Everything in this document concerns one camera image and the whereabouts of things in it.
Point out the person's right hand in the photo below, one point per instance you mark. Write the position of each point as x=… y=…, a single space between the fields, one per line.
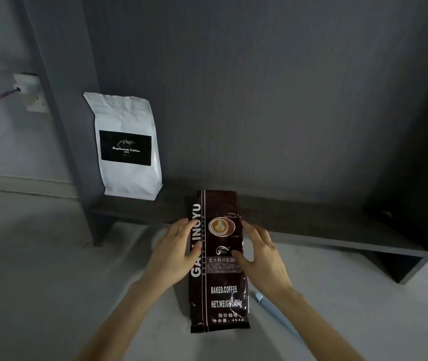
x=266 y=266

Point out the person's left hand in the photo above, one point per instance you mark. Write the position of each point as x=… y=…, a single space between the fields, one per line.
x=168 y=259

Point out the person's right thumb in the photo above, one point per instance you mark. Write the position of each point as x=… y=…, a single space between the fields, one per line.
x=243 y=257

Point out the person's left thumb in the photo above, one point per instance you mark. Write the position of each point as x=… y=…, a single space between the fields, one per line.
x=193 y=255

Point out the dark brown coffee bag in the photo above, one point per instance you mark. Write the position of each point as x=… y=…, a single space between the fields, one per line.
x=219 y=296

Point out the person's right forearm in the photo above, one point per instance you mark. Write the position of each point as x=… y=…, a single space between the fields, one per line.
x=317 y=327

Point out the person's left forearm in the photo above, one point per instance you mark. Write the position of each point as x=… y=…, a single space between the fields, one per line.
x=120 y=323

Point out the light blue pen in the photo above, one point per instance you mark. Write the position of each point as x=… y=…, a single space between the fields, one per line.
x=274 y=310

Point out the white coffee bag black label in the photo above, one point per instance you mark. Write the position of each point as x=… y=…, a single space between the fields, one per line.
x=127 y=172

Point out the dark grey shelf unit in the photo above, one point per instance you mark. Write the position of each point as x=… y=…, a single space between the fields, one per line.
x=274 y=108

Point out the white wall socket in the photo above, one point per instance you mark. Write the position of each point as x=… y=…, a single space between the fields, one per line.
x=33 y=93

